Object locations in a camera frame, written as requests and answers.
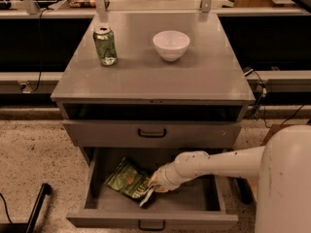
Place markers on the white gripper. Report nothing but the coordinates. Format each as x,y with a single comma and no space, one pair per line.
164,178

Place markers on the green jalapeno chip bag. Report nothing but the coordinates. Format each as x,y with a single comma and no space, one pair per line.
131,181

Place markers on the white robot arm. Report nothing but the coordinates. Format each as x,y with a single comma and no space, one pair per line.
282,168

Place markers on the grey open middle drawer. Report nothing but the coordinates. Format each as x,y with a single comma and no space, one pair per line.
198,204

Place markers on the grey drawer cabinet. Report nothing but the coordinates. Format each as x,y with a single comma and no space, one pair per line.
205,85

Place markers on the grey closed upper drawer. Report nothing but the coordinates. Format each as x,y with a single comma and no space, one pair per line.
150,134

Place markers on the black metal stand leg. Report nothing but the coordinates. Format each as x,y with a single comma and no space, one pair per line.
27,227

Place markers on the cardboard box with snacks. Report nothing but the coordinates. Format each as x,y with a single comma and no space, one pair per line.
273,130

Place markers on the white ceramic bowl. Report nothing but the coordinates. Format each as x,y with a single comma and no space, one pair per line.
170,45

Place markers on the green soda can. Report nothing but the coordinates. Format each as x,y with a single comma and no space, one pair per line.
104,40

